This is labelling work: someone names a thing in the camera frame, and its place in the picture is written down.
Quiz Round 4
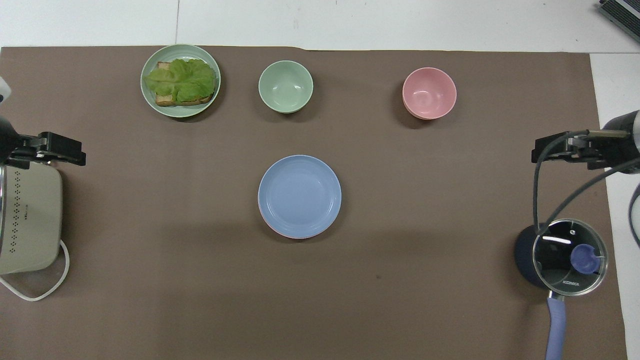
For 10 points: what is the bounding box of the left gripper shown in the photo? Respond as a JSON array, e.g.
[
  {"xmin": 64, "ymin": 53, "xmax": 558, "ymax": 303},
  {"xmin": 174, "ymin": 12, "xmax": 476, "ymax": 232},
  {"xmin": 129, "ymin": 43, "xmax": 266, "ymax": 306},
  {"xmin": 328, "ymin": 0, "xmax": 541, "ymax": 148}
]
[{"xmin": 0, "ymin": 116, "xmax": 40, "ymax": 169}]

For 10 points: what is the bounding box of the pink bowl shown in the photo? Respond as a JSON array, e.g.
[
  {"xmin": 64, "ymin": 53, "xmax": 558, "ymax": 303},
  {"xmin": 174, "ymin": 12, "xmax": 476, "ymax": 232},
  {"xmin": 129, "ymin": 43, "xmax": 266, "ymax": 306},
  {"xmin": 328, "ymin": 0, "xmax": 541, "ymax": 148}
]
[{"xmin": 402, "ymin": 67, "xmax": 458, "ymax": 121}]

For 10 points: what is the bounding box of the toast slice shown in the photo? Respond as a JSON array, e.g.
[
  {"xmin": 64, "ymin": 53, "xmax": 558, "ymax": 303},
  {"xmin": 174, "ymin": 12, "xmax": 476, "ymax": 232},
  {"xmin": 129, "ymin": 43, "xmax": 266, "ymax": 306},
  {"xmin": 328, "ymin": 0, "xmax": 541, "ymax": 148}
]
[{"xmin": 154, "ymin": 61, "xmax": 215, "ymax": 107}]

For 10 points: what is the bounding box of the green lettuce leaf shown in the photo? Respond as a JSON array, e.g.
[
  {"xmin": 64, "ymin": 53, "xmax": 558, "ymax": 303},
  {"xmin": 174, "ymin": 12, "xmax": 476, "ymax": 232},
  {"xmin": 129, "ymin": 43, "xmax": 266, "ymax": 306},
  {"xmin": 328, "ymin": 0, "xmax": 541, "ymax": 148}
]
[{"xmin": 143, "ymin": 58, "xmax": 217, "ymax": 103}]

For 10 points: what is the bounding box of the blue plate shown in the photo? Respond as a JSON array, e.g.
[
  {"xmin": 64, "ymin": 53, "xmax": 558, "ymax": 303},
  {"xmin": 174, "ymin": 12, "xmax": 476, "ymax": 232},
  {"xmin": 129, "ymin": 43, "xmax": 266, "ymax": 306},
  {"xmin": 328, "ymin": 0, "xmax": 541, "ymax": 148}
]
[{"xmin": 257, "ymin": 154, "xmax": 343, "ymax": 239}]

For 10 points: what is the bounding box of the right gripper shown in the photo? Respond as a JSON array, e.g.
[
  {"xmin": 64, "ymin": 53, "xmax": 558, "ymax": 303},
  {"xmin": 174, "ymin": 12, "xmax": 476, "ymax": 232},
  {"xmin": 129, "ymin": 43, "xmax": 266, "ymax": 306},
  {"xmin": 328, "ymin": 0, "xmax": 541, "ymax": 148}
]
[{"xmin": 588, "ymin": 111, "xmax": 640, "ymax": 174}]

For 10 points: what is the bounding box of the white power cord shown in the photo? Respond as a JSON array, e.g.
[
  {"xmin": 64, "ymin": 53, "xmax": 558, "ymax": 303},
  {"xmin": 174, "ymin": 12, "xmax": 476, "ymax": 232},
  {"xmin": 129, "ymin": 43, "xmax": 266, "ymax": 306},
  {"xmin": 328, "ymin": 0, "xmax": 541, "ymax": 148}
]
[{"xmin": 0, "ymin": 239, "xmax": 70, "ymax": 302}]

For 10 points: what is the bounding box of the green bowl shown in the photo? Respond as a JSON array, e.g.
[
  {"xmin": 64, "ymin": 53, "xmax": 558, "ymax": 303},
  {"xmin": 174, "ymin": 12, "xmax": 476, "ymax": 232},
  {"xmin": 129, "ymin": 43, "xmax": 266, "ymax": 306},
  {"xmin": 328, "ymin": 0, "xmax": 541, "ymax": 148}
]
[{"xmin": 258, "ymin": 60, "xmax": 314, "ymax": 114}]

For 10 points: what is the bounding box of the glass lid with blue knob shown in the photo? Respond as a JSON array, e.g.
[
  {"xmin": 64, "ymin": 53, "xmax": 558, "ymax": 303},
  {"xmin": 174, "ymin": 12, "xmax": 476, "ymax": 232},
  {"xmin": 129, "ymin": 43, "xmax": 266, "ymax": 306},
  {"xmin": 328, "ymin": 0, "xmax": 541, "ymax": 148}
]
[{"xmin": 532, "ymin": 218, "xmax": 609, "ymax": 297}]

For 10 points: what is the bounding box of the dark blue pot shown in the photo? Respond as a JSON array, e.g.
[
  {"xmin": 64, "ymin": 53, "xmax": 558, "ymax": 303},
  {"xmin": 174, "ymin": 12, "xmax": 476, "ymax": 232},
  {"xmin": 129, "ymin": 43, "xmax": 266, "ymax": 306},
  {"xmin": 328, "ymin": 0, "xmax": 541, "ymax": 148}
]
[{"xmin": 513, "ymin": 222, "xmax": 609, "ymax": 360}]

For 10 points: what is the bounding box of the beige electric cooker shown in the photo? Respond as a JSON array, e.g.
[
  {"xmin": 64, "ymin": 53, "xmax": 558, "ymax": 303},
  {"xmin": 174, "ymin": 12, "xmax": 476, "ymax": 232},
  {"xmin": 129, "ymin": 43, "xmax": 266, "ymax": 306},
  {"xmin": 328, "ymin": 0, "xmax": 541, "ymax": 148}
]
[{"xmin": 0, "ymin": 162, "xmax": 64, "ymax": 275}]

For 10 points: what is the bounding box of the green plate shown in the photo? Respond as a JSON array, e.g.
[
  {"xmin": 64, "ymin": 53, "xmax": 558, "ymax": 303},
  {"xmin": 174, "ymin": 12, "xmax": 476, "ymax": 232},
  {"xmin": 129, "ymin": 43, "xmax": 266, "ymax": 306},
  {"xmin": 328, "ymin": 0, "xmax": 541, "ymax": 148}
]
[{"xmin": 140, "ymin": 44, "xmax": 222, "ymax": 119}]

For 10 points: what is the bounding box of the black cable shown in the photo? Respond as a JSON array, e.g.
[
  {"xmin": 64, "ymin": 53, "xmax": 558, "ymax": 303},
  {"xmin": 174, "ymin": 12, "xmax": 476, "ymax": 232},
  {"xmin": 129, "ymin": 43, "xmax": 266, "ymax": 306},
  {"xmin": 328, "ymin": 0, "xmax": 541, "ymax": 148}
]
[{"xmin": 532, "ymin": 129, "xmax": 640, "ymax": 237}]

